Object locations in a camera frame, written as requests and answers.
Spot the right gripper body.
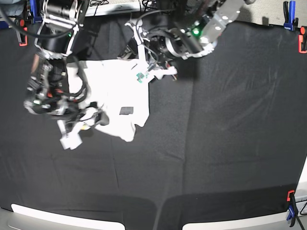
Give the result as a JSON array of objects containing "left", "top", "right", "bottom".
[{"left": 57, "top": 102, "right": 109, "bottom": 150}]

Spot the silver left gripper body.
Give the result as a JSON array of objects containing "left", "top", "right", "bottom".
[{"left": 117, "top": 19, "right": 179, "bottom": 84}]

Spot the white printed t-shirt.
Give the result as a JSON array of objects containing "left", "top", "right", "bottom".
[{"left": 67, "top": 59, "right": 149, "bottom": 142}]

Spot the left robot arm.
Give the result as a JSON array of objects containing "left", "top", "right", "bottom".
[{"left": 118, "top": 0, "right": 254, "bottom": 83}]

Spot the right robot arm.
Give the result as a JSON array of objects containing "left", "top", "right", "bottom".
[{"left": 24, "top": 0, "right": 109, "bottom": 150}]

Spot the orange black clamp far left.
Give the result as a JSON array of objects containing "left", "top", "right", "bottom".
[{"left": 14, "top": 19, "right": 28, "bottom": 46}]

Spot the blue clamp far right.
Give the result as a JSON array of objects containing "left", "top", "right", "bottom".
[{"left": 283, "top": 0, "right": 298, "bottom": 31}]

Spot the blue clamp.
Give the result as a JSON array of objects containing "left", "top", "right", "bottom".
[
  {"left": 286, "top": 190, "right": 298, "bottom": 228},
  {"left": 283, "top": 0, "right": 298, "bottom": 31}
]

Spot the orange clamp far right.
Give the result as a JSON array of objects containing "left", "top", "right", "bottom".
[{"left": 298, "top": 26, "right": 307, "bottom": 54}]

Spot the blue clamp near right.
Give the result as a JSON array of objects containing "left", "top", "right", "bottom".
[{"left": 286, "top": 190, "right": 298, "bottom": 228}]

